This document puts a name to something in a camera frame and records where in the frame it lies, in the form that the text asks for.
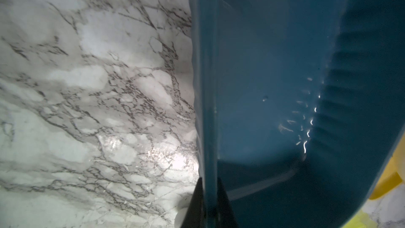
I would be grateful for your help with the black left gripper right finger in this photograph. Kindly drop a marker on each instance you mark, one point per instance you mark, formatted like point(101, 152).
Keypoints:
point(225, 214)

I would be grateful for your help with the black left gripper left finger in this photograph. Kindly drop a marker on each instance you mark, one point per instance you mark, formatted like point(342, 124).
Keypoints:
point(194, 217)

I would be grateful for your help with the yellow shuttlecock one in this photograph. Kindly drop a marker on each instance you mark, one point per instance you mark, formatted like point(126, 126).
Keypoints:
point(361, 220)

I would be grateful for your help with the teal plastic storage box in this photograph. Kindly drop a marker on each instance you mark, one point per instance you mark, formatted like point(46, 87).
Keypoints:
point(299, 106)

